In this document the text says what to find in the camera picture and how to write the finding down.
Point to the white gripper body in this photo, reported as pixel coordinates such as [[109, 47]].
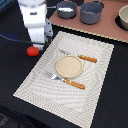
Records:
[[39, 36]]

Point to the red toy sausage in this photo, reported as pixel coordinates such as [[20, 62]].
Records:
[[32, 51]]

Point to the grey frying pan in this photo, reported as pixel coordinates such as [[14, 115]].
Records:
[[69, 4]]

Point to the white toy fish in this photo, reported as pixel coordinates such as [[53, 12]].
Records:
[[65, 9]]

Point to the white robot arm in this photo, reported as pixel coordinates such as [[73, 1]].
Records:
[[34, 17]]

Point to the round wooden plate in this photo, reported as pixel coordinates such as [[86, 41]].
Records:
[[69, 66]]

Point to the woven beige placemat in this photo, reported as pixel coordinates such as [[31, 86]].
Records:
[[74, 99]]

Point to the beige bowl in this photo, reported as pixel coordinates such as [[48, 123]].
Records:
[[123, 14]]

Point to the knife with wooden handle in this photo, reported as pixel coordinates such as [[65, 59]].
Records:
[[80, 56]]

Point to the grey pot with handles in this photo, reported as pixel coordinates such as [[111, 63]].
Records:
[[90, 12]]

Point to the fork with wooden handle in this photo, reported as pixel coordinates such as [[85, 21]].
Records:
[[55, 77]]

